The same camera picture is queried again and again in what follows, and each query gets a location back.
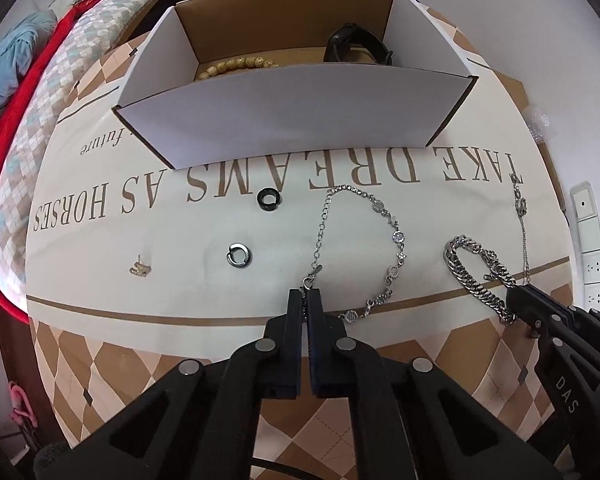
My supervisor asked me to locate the chunky silver chain bracelet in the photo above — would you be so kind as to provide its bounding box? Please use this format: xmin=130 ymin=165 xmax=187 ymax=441
xmin=445 ymin=235 xmax=520 ymax=327

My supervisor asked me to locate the silver charm bracelet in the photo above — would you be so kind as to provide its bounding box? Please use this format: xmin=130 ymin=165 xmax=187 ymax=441
xmin=302 ymin=185 xmax=410 ymax=323

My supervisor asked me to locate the black wristband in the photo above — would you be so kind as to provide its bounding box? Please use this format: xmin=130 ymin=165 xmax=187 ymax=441
xmin=324 ymin=22 xmax=395 ymax=67

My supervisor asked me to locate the printed checkered tablecloth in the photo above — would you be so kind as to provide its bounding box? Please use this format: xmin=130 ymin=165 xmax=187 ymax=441
xmin=25 ymin=0 xmax=575 ymax=463

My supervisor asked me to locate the white power strip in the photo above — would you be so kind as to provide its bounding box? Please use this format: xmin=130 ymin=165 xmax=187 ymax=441
xmin=570 ymin=181 xmax=600 ymax=311

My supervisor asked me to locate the red blanket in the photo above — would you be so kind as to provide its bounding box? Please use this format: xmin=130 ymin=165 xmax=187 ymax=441
xmin=0 ymin=0 xmax=161 ymax=321

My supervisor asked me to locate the light blue cloth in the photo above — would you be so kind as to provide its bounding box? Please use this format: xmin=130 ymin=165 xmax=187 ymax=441
xmin=0 ymin=10 xmax=58 ymax=133

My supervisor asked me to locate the silver hoop earring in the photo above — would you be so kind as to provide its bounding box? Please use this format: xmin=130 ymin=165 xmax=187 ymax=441
xmin=226 ymin=243 xmax=254 ymax=266

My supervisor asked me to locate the pink plastic object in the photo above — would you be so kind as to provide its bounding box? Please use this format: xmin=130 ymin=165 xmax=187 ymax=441
xmin=9 ymin=381 xmax=37 ymax=428

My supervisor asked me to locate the beige beaded bracelet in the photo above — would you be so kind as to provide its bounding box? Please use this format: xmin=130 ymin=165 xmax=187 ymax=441
xmin=197 ymin=57 xmax=281 ymax=81

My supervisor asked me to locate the thin silver chain necklace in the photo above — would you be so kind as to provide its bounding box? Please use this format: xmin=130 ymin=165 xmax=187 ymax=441
xmin=511 ymin=172 xmax=532 ymax=288

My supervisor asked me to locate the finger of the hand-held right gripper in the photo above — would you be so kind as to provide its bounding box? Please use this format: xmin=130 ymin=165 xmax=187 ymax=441
xmin=516 ymin=283 xmax=577 ymax=317
xmin=505 ymin=291 xmax=556 ymax=337

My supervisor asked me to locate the white cardboard box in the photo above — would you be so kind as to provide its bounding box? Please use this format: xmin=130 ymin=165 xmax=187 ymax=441
xmin=111 ymin=0 xmax=479 ymax=171

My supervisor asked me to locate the clear bubble wrap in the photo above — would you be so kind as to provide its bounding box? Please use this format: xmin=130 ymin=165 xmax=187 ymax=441
xmin=526 ymin=107 xmax=556 ymax=143

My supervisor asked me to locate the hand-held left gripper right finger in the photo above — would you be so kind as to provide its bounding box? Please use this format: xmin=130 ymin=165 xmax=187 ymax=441
xmin=307 ymin=288 xmax=548 ymax=480

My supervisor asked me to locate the checkered quilt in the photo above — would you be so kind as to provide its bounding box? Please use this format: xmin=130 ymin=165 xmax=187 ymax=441
xmin=0 ymin=0 xmax=206 ymax=276

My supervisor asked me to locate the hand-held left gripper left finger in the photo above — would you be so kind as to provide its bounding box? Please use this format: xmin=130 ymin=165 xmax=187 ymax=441
xmin=45 ymin=288 xmax=307 ymax=480

